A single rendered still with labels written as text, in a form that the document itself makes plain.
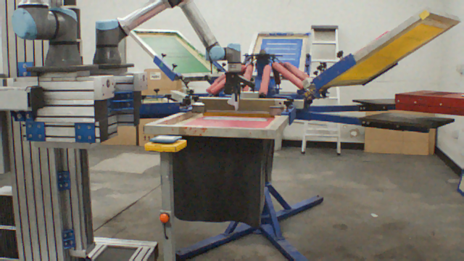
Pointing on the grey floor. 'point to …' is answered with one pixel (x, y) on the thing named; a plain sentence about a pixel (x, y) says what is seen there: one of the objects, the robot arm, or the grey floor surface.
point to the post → (166, 149)
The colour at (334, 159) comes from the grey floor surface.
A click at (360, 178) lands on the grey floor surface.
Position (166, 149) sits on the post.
